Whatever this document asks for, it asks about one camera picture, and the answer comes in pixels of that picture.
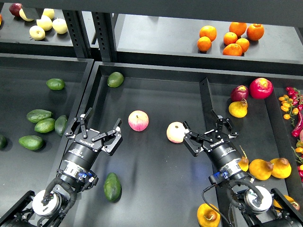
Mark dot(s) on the bright red apple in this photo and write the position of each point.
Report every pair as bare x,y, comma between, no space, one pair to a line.
260,88

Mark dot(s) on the dark avocado left edge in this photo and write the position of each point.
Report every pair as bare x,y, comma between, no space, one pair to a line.
3,141

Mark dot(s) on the black centre tray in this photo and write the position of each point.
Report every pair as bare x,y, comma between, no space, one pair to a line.
161,182

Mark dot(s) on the dark red apple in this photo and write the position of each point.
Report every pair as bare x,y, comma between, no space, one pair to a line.
239,93

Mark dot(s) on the orange lower left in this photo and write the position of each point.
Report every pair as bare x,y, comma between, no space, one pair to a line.
204,43

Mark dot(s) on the pink red apple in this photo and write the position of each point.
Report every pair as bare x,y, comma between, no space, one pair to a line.
138,120

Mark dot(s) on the dark green avocado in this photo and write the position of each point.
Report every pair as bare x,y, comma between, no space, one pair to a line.
112,187

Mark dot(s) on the yellow pear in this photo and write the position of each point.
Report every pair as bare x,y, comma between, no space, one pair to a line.
261,169
238,109
281,168
207,217
244,162
294,203

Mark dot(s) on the green avocado far left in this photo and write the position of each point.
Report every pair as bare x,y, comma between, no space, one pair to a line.
55,84

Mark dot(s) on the black left tray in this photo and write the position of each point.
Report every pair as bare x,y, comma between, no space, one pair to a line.
22,89

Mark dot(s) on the green avocado cluster middle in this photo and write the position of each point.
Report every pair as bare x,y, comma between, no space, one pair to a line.
45,126

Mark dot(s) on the orange centre small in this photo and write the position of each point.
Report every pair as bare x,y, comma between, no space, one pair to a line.
230,38

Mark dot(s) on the black shelf upright right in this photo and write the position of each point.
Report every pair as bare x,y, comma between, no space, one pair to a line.
104,24

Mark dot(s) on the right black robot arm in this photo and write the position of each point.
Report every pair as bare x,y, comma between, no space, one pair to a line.
258,206

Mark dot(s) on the red chili pepper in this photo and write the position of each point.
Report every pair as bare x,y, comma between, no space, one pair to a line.
299,127

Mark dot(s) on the orange top centre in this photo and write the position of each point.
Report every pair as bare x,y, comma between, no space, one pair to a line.
239,28

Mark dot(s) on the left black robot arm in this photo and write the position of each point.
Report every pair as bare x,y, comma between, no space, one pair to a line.
52,204

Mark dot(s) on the pale yellow pink apple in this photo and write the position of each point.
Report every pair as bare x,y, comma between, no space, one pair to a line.
176,132

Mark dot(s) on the black shelf upright left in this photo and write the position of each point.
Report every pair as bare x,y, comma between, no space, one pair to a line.
78,33

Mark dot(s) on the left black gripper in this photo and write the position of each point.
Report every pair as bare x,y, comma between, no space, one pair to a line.
86,146

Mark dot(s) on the black tray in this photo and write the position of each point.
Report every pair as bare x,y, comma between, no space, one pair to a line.
161,182
22,89

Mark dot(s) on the pale yellow apple right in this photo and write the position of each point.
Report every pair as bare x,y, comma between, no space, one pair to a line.
60,26

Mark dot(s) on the green avocado tray corner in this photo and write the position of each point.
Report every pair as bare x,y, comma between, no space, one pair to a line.
115,79

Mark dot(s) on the green avocado cluster top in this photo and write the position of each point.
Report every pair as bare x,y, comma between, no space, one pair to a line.
38,115

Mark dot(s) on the orange small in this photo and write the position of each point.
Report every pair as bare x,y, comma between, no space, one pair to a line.
230,38
244,44

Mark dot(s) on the green avocado cluster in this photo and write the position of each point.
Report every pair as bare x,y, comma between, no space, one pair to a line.
38,115
45,126

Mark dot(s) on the orange top right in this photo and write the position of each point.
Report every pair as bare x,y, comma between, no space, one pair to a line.
255,32

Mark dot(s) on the orange right small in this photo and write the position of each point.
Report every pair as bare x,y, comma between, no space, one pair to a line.
244,44

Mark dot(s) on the black tray divider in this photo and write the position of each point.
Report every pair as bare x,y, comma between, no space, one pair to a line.
207,106

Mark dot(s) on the orange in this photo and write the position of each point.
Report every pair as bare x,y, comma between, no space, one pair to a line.
239,28
255,32
233,50
204,43
208,31

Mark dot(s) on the pale yellow apple front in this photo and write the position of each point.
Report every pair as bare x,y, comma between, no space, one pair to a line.
37,33

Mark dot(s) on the green avocado lower left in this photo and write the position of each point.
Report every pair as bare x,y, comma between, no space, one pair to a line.
31,142

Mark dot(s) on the black shelf upright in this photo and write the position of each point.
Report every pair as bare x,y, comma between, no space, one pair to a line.
104,24
78,33

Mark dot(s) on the cherry tomato vine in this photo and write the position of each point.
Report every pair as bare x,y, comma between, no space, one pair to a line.
291,104

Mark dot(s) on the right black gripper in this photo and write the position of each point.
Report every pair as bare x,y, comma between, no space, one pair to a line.
217,146

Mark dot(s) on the dark avocado cluster right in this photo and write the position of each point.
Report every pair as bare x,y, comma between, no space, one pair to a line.
60,124

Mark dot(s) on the orange front bottom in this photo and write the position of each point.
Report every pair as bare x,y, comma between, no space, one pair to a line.
233,50

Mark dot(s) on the orange top left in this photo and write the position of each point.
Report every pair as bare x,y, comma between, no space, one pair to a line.
208,31

